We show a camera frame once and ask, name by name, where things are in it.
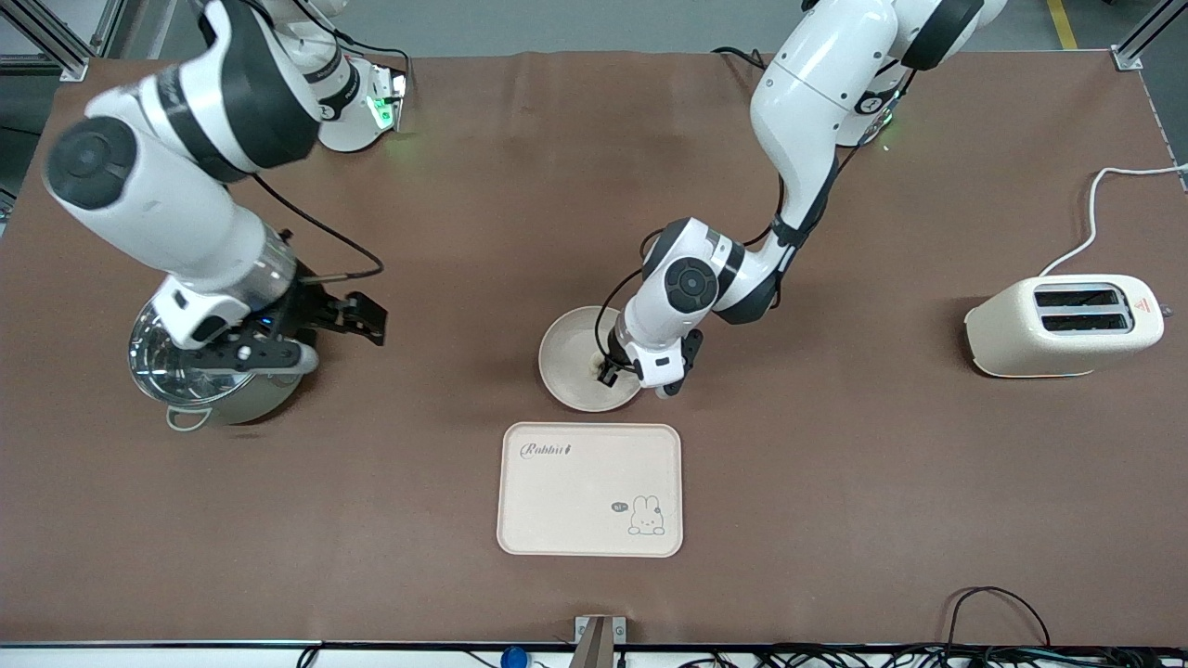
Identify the round beige plate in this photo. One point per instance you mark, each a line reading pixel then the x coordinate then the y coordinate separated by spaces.
pixel 568 357

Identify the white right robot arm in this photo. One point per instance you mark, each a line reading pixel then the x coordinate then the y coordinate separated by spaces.
pixel 176 176

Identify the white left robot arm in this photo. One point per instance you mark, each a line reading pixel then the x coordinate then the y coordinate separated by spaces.
pixel 817 102

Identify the glass pot lid gold knob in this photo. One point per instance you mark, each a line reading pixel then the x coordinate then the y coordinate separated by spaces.
pixel 167 371

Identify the beige rabbit print tray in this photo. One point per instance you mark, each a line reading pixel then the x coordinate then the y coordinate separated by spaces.
pixel 575 501

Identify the brown table cover mat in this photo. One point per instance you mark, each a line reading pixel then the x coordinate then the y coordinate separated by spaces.
pixel 464 186

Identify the blue round object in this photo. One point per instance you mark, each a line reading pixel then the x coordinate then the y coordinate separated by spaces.
pixel 513 658

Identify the cream two-slot toaster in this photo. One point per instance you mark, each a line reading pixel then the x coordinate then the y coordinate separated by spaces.
pixel 1058 348

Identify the grey metal table bracket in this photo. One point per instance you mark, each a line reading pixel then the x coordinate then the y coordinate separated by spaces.
pixel 599 640

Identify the aluminium frame profile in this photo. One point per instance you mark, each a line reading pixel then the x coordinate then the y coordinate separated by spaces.
pixel 56 37

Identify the aluminium corner frame post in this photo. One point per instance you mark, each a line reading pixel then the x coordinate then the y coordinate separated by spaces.
pixel 1137 46

